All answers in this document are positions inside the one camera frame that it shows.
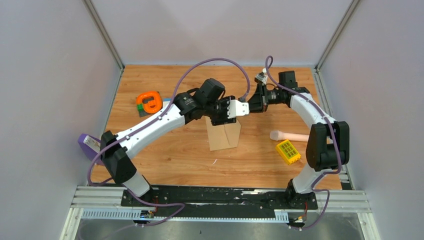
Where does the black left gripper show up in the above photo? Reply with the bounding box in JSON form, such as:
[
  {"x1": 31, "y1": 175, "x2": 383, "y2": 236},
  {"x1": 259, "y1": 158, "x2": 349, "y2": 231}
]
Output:
[{"x1": 204, "y1": 95, "x2": 237, "y2": 127}]

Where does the tan paper envelope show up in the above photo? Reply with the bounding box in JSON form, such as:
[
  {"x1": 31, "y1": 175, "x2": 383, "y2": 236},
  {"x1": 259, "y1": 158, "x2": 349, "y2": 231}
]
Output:
[{"x1": 205, "y1": 117, "x2": 242, "y2": 152}]

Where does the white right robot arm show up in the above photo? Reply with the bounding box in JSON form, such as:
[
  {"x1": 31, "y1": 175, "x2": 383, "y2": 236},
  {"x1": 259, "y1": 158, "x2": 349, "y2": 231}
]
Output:
[{"x1": 248, "y1": 71, "x2": 350, "y2": 209}]

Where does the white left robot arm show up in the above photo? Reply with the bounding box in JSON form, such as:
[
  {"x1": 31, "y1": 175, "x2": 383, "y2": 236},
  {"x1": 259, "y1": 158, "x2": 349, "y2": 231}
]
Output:
[{"x1": 99, "y1": 78, "x2": 249, "y2": 207}]

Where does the pink toy microphone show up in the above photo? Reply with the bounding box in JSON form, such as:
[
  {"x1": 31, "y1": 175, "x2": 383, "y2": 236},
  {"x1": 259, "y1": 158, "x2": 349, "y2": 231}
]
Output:
[{"x1": 269, "y1": 130, "x2": 309, "y2": 142}]

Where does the white and blue building block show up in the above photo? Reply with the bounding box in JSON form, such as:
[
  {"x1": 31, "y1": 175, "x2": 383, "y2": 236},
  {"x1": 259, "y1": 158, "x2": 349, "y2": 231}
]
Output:
[{"x1": 162, "y1": 98, "x2": 171, "y2": 108}]

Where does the yellow building block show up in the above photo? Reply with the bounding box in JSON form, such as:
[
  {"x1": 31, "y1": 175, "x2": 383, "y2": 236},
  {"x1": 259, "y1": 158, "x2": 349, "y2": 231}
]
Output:
[{"x1": 275, "y1": 139, "x2": 301, "y2": 165}]

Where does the orange curved toy track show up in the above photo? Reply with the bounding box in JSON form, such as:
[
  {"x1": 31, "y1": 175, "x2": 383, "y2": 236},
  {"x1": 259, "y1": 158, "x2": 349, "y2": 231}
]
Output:
[{"x1": 135, "y1": 91, "x2": 163, "y2": 115}]

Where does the dark grey building plate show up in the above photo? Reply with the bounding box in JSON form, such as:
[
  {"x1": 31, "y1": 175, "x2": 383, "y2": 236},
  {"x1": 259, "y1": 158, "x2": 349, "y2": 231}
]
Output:
[{"x1": 138, "y1": 109, "x2": 150, "y2": 118}]

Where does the green building block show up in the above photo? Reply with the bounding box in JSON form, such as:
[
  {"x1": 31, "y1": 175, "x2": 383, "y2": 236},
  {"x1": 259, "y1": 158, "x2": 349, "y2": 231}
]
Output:
[{"x1": 137, "y1": 104, "x2": 144, "y2": 112}]

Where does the purple box with card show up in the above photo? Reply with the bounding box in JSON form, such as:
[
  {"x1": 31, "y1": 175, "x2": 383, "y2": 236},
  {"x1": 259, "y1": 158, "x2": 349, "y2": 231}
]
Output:
[{"x1": 77, "y1": 133, "x2": 101, "y2": 161}]

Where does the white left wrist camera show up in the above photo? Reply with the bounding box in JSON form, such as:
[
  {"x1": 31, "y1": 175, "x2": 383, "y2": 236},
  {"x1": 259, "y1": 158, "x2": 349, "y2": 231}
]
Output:
[{"x1": 227, "y1": 99, "x2": 250, "y2": 119}]

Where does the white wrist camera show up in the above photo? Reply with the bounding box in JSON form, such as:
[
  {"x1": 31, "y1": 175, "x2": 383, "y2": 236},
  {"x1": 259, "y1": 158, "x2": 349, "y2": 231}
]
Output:
[
  {"x1": 227, "y1": 99, "x2": 250, "y2": 119},
  {"x1": 254, "y1": 69, "x2": 268, "y2": 86}
]

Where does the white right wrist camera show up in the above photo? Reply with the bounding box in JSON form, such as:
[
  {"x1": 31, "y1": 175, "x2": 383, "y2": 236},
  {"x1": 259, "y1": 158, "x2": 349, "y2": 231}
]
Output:
[{"x1": 254, "y1": 69, "x2": 268, "y2": 86}]

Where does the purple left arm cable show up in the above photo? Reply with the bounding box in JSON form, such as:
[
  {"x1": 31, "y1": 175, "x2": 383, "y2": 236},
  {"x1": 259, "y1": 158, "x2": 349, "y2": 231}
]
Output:
[{"x1": 86, "y1": 57, "x2": 252, "y2": 229}]

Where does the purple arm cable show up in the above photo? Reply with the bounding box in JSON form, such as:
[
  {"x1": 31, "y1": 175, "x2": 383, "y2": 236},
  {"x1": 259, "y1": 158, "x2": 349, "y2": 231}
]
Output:
[
  {"x1": 264, "y1": 55, "x2": 343, "y2": 231},
  {"x1": 86, "y1": 57, "x2": 252, "y2": 229}
]

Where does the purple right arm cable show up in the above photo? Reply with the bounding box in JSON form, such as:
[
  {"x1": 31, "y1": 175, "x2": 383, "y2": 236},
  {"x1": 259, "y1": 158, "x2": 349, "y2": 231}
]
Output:
[{"x1": 264, "y1": 55, "x2": 343, "y2": 231}]

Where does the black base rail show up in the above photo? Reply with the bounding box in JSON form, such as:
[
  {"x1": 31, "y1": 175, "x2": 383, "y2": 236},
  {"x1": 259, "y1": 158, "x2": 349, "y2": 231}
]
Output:
[{"x1": 141, "y1": 185, "x2": 318, "y2": 219}]

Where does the white slotted cable duct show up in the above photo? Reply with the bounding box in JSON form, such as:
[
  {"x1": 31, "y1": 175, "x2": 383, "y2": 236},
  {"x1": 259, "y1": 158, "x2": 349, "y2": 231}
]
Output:
[{"x1": 81, "y1": 208, "x2": 289, "y2": 224}]

